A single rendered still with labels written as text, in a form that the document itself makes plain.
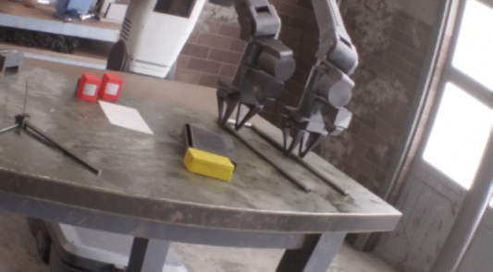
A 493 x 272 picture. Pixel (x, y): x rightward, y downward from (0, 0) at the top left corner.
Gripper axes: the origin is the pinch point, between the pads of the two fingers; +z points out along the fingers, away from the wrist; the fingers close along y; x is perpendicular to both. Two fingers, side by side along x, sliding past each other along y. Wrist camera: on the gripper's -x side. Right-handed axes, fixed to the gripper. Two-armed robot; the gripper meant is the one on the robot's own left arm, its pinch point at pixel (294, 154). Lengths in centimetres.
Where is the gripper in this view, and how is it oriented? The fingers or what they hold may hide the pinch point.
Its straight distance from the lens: 176.5
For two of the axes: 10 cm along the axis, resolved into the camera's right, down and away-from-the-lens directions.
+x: -5.4, -3.8, 7.5
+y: 7.7, 1.4, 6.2
